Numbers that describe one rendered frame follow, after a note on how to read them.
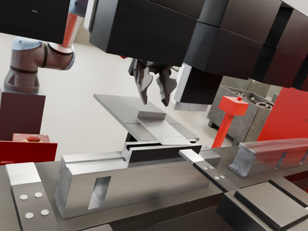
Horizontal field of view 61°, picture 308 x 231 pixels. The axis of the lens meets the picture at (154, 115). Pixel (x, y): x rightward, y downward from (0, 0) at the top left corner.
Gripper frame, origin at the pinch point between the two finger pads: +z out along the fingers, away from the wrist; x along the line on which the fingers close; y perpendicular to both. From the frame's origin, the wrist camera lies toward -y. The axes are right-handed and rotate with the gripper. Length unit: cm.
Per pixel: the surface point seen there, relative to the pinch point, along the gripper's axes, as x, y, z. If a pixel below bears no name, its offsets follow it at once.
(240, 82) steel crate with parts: 364, -235, -147
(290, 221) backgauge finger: 0.7, 29.9, 26.7
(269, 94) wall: 794, -436, -241
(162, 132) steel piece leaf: -0.8, 3.6, 8.8
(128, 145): -12.1, 7.1, 12.4
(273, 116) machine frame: 83, -18, -6
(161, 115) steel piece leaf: 2.8, -1.5, 3.1
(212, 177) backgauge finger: -0.4, 17.1, 19.8
